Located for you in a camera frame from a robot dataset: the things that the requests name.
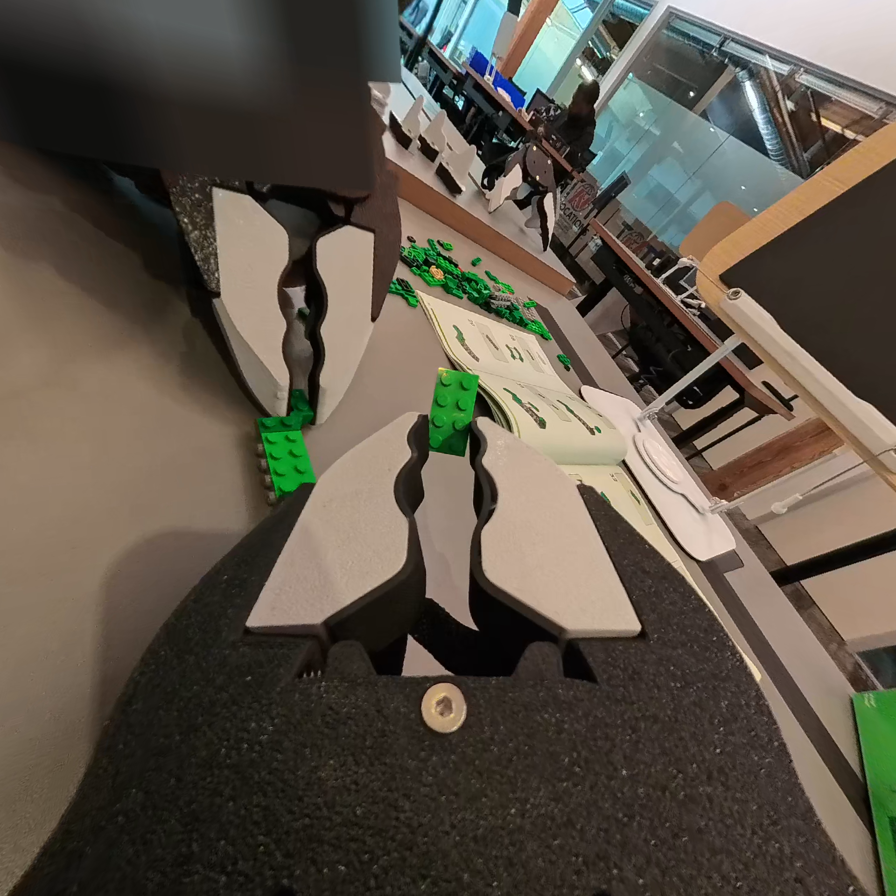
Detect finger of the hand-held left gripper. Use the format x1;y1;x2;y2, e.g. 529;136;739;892
307;223;379;426
210;185;295;420

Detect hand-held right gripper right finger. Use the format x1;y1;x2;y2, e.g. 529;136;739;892
469;417;643;652

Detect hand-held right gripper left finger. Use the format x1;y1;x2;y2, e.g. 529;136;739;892
245;412;429;676

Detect green brick assembly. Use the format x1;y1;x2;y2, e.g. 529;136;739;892
255;388;317;506

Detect green brick plate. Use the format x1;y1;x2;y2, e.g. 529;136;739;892
428;369;480;457

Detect grey desk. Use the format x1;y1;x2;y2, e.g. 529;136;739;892
0;140;884;896

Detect person's brown sweater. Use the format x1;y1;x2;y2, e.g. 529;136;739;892
367;84;403;324

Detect pile of green bricks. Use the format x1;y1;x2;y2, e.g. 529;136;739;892
388;238;554;342

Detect white stand base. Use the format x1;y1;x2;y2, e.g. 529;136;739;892
580;286;896;562

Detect wood edged grey table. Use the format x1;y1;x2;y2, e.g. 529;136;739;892
371;80;576;296

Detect open instruction booklet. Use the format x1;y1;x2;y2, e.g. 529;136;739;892
416;289;763;683

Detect black and white device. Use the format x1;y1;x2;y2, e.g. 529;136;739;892
483;136;561;253

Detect black office chair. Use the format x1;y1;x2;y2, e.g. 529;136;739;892
626;280;704;410

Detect blue storage bins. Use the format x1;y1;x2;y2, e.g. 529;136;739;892
465;59;526;109

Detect long brown wooden table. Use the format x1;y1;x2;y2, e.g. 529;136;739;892
399;14;799;421

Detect wood framed black partition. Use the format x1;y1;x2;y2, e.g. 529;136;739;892
679;122;896;491

